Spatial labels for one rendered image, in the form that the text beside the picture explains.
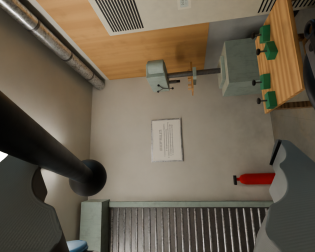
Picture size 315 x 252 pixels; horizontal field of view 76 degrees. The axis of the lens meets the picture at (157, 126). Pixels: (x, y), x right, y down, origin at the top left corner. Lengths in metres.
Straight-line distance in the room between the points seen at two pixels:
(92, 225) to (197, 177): 1.54
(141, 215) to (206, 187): 0.99
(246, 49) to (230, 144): 1.30
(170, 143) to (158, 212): 0.97
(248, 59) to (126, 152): 2.04
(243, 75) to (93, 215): 2.51
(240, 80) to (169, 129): 1.28
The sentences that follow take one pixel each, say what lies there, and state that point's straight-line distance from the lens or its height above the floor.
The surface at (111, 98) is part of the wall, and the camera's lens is 3.42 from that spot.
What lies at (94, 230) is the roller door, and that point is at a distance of 3.08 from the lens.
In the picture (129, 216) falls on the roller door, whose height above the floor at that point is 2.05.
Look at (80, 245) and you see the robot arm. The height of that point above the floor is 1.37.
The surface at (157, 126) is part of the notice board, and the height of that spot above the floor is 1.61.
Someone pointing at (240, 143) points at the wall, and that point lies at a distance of 3.07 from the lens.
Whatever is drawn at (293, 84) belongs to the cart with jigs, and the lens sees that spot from 1.42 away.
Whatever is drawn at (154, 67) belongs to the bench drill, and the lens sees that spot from 2.21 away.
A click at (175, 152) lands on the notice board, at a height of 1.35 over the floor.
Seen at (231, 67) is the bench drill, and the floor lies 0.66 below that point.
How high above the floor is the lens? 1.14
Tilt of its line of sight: 9 degrees up
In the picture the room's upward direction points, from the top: 94 degrees counter-clockwise
